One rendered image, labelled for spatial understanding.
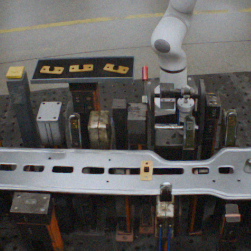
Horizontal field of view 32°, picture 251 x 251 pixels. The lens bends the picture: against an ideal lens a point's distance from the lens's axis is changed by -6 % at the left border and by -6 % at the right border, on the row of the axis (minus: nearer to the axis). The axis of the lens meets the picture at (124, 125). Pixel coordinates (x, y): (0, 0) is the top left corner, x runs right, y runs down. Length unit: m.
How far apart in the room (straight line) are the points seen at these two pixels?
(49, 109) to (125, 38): 2.48
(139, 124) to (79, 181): 0.28
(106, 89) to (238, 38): 2.04
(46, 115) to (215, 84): 1.05
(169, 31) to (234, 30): 2.48
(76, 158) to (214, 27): 2.86
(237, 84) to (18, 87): 1.15
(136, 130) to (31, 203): 0.45
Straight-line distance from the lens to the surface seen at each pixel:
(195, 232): 1.70
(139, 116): 1.56
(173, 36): 1.75
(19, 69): 1.72
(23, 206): 1.41
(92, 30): 4.16
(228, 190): 1.46
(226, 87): 2.33
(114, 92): 2.28
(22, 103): 1.77
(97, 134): 1.55
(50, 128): 1.57
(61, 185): 1.48
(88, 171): 1.53
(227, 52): 3.87
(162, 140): 1.64
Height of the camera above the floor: 2.12
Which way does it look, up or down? 43 degrees down
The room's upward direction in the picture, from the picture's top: 3 degrees counter-clockwise
